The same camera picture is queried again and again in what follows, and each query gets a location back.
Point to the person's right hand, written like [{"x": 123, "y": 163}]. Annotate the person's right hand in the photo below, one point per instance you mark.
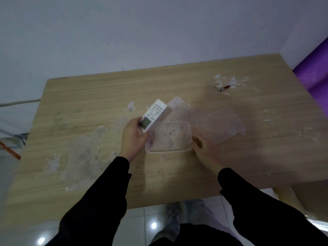
[{"x": 208, "y": 153}]

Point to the clear plastic container lid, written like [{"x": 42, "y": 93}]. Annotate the clear plastic container lid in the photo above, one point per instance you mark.
[{"x": 220, "y": 125}]

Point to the person's right thumb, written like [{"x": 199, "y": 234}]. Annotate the person's right thumb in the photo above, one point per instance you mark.
[{"x": 196, "y": 140}]

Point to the white remote control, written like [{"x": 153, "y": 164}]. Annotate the white remote control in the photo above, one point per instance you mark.
[{"x": 155, "y": 113}]

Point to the cardboard box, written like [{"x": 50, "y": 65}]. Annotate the cardboard box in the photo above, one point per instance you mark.
[{"x": 307, "y": 199}]

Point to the orange stick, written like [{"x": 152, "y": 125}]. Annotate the orange stick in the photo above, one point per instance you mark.
[{"x": 10, "y": 150}]

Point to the person's left thumb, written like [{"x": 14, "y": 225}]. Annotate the person's left thumb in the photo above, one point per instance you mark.
[{"x": 145, "y": 137}]

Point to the person's right forearm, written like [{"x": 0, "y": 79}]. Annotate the person's right forearm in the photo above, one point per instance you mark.
[{"x": 258, "y": 212}]

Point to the person's left hand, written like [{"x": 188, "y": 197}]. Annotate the person's left hand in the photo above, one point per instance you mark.
[{"x": 132, "y": 140}]

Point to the clear plastic food container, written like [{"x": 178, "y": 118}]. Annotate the clear plastic food container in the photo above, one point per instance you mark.
[{"x": 170, "y": 137}]

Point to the purple cushion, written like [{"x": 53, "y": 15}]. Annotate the purple cushion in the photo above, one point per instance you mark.
[{"x": 314, "y": 71}]

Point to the person's left forearm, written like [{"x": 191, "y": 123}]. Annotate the person's left forearm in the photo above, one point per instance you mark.
[{"x": 100, "y": 202}]

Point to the person's grey trousers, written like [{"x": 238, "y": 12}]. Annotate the person's grey trousers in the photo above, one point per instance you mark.
[{"x": 194, "y": 217}]

